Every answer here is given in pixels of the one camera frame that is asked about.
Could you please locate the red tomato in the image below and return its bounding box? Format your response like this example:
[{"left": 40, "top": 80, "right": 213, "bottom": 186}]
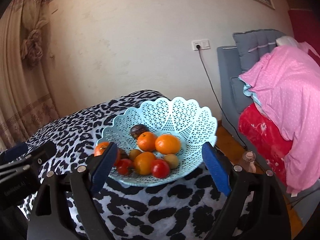
[
  {"left": 116, "top": 159, "right": 133, "bottom": 176},
  {"left": 151, "top": 159, "right": 170, "bottom": 179}
]

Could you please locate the small brown round fruit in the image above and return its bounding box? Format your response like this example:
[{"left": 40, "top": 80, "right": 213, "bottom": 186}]
[{"left": 163, "top": 154, "right": 179, "bottom": 170}]

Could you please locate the orange tangerine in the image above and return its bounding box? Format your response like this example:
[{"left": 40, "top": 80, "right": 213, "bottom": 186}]
[{"left": 133, "top": 152, "right": 156, "bottom": 176}]

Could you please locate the large orange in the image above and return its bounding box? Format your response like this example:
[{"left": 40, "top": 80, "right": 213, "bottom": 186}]
[{"left": 155, "top": 134, "right": 181, "bottom": 155}]

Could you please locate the dark wrinkled passion fruit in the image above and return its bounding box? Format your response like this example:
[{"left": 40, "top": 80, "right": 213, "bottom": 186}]
[{"left": 130, "top": 124, "right": 149, "bottom": 139}]

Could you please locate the small bottle on floor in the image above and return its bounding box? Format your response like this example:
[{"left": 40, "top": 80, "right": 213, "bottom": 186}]
[{"left": 239, "top": 151, "right": 257, "bottom": 173}]

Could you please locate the beige patterned curtain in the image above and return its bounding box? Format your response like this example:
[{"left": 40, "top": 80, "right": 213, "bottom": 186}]
[{"left": 1, "top": 0, "right": 59, "bottom": 151}]

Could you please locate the red floral blanket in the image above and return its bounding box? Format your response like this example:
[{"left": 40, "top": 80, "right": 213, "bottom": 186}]
[{"left": 238, "top": 103, "right": 292, "bottom": 185}]

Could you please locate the leopard print blanket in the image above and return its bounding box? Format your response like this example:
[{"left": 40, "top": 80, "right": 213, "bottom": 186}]
[{"left": 27, "top": 90, "right": 226, "bottom": 239}]

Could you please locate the orange in basket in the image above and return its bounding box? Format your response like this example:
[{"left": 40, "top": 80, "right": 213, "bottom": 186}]
[
  {"left": 94, "top": 141, "right": 121, "bottom": 167},
  {"left": 137, "top": 132, "right": 157, "bottom": 152}
]

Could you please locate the light blue lattice fruit basket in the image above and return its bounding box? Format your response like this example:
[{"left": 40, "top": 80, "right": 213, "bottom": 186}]
[{"left": 97, "top": 97, "right": 217, "bottom": 187}]

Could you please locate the pink dotted quilt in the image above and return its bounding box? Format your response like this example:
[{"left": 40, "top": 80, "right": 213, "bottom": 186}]
[{"left": 239, "top": 45, "right": 319, "bottom": 194}]

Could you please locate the white pillow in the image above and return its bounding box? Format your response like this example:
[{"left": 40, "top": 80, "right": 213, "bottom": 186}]
[{"left": 276, "top": 36, "right": 299, "bottom": 48}]

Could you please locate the black power cable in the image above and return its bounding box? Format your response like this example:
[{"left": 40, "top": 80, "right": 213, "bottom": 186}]
[{"left": 197, "top": 45, "right": 249, "bottom": 151}]

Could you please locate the white wall socket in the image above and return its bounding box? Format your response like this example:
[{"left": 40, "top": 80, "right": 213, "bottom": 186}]
[{"left": 191, "top": 39, "right": 211, "bottom": 51}]

